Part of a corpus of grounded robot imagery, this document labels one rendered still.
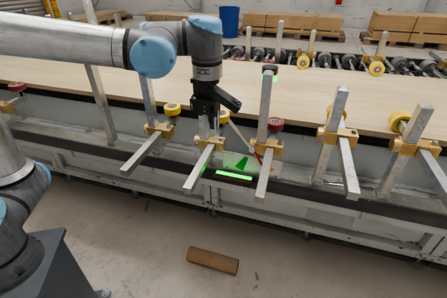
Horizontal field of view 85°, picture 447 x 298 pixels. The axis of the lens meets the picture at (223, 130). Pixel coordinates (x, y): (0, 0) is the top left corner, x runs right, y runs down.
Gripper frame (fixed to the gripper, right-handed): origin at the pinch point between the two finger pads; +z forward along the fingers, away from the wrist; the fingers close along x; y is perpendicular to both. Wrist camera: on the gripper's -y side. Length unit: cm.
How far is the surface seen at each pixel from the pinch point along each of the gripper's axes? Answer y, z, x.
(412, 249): -102, 83, -35
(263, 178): -18.0, 12.9, 4.3
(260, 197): -18.3, 12.9, 12.8
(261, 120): -14.0, 1.3, -14.8
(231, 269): -6, 93, -4
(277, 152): -21.5, 14.7, -13.9
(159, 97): 42, 9, -38
